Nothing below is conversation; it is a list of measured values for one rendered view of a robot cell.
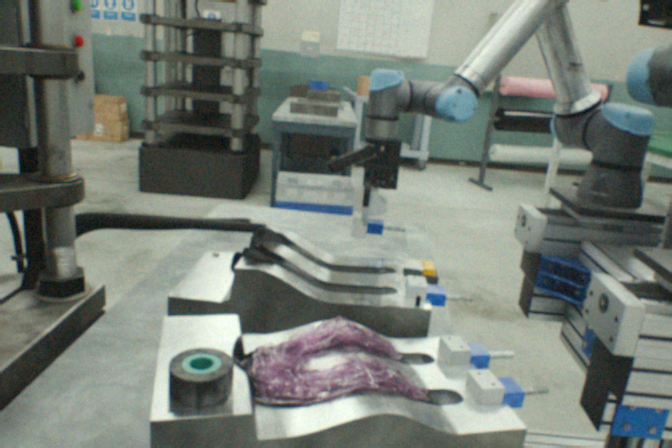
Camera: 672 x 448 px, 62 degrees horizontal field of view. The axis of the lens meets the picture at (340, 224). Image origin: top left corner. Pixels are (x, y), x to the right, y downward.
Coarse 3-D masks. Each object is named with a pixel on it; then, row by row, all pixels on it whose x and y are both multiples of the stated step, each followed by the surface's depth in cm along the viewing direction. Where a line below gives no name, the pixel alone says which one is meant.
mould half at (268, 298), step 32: (224, 256) 129; (288, 256) 115; (320, 256) 125; (352, 256) 129; (192, 288) 110; (224, 288) 112; (256, 288) 105; (288, 288) 104; (256, 320) 107; (288, 320) 106; (320, 320) 106; (352, 320) 106; (384, 320) 105; (416, 320) 105
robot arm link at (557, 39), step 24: (552, 24) 132; (552, 48) 135; (576, 48) 135; (552, 72) 139; (576, 72) 137; (576, 96) 140; (600, 96) 142; (552, 120) 151; (576, 120) 142; (576, 144) 145
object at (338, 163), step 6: (354, 150) 134; (360, 150) 130; (366, 150) 130; (372, 150) 130; (336, 156) 134; (342, 156) 132; (348, 156) 131; (354, 156) 131; (360, 156) 131; (366, 156) 130; (330, 162) 132; (336, 162) 132; (342, 162) 131; (348, 162) 131; (354, 162) 131; (330, 168) 132; (336, 168) 132; (342, 168) 133
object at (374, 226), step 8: (360, 216) 135; (368, 216) 136; (352, 224) 135; (360, 224) 135; (368, 224) 135; (376, 224) 135; (352, 232) 136; (360, 232) 136; (368, 232) 136; (376, 232) 136
